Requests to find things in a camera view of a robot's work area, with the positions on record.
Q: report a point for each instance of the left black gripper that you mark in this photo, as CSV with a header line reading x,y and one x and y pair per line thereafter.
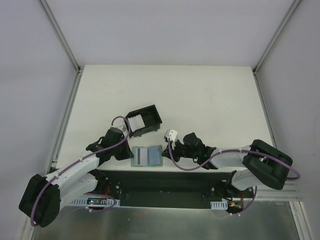
x,y
123,152

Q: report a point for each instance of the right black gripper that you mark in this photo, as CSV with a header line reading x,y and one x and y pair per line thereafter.
x,y
178,149

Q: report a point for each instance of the green leather card holder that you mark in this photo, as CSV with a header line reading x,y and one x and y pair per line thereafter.
x,y
155,158

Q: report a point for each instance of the black plastic card box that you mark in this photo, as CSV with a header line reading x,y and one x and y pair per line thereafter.
x,y
143,121

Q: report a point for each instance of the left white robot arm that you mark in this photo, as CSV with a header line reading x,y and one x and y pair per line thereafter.
x,y
45,196

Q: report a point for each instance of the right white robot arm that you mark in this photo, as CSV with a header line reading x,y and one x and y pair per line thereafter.
x,y
256,164

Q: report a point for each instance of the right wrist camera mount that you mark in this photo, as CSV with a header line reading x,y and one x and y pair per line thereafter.
x,y
170,135

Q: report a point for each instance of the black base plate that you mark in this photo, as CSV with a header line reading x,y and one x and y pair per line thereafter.
x,y
159,189

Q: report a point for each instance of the left white cable duct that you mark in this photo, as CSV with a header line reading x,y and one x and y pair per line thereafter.
x,y
90,201

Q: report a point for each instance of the white cable duct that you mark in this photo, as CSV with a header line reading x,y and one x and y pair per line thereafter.
x,y
219,205
90,201

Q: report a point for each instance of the right white cable duct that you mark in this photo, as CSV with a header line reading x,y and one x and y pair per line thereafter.
x,y
219,205

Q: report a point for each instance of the aluminium front rail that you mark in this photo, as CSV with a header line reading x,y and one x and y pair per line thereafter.
x,y
289,193

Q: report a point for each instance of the left aluminium frame post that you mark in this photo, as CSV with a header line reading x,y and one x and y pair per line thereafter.
x,y
59,34

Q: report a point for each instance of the aluminium frame post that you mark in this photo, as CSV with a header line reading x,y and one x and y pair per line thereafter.
x,y
59,34
277,34

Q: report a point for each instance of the right aluminium frame post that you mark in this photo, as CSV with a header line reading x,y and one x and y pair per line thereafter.
x,y
277,34

